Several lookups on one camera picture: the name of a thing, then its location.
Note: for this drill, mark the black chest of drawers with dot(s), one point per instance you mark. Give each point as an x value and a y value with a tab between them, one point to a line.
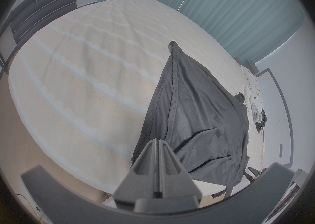
44	13

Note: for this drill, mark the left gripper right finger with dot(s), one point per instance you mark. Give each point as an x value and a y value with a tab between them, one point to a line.
177	183

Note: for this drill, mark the black T-shirt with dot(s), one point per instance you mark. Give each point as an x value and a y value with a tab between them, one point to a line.
196	119

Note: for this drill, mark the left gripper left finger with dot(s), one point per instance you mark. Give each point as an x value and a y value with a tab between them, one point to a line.
137	183

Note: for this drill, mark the black shiny garment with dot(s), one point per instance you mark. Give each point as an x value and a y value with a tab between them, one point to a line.
262	119

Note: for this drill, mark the white printed pillow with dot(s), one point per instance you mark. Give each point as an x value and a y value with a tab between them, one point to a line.
253	82

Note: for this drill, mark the bed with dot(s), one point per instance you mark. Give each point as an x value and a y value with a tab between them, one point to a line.
86	70

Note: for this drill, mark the grey bedside table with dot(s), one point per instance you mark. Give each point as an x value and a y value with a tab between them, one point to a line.
246	65

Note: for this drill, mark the pile of clothes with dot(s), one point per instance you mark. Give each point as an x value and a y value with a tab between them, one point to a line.
256	112

